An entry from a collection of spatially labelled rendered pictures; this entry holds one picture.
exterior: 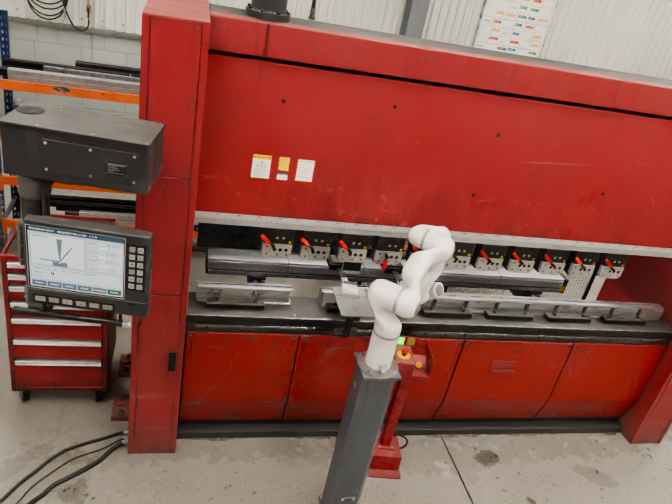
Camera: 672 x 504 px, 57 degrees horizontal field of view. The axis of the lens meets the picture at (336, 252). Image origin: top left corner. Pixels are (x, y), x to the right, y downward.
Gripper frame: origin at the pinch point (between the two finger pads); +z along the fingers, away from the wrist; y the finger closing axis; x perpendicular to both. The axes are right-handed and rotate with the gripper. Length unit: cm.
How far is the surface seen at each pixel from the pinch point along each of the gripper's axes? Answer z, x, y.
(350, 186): -16, 35, 61
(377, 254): -7.0, 16.2, 22.9
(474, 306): -19, -43, -20
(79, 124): -21, 161, 98
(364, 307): -4.6, 29.5, -2.6
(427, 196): -32, -1, 49
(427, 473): 4, -6, -113
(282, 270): 47, 40, 20
